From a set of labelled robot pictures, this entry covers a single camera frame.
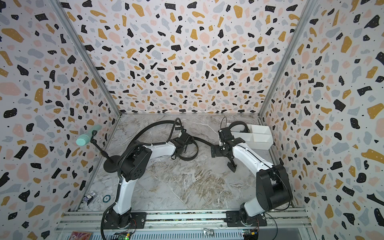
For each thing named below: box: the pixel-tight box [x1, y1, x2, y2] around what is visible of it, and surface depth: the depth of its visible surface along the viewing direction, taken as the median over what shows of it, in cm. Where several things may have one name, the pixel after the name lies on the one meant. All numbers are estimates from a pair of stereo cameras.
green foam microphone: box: [76, 124, 102, 146], surface depth 66 cm
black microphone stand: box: [90, 130, 121, 173], surface depth 92 cm
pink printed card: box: [69, 231, 92, 240], surface depth 69 cm
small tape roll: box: [102, 194, 112, 203], surface depth 81 cm
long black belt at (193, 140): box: [175, 136, 215, 161], surface depth 100 cm
